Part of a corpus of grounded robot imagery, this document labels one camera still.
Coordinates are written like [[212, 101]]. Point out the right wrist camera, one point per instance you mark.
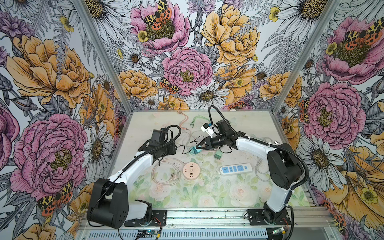
[[208, 128]]

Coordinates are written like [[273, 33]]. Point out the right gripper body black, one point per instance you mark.
[[218, 141]]

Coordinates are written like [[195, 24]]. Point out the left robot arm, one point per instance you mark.
[[109, 205]]

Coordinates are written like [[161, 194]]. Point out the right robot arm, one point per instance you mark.
[[286, 169]]

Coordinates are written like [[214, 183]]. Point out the white blue power strip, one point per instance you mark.
[[235, 169]]

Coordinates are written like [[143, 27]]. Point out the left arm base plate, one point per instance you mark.
[[157, 218]]

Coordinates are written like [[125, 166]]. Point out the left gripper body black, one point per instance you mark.
[[167, 149]]

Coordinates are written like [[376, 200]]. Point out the aluminium front rail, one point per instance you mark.
[[221, 218]]

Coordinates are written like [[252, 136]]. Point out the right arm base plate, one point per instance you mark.
[[261, 217]]

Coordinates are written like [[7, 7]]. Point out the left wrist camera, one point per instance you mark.
[[158, 137]]

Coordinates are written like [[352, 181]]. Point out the green charger plug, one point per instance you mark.
[[218, 155]]

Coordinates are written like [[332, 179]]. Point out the round pink power socket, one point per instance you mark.
[[191, 171]]

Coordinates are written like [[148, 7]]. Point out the teal charger with white cable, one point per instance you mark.
[[195, 151]]

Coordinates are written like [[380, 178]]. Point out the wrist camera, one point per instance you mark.
[[208, 128], [158, 137]]

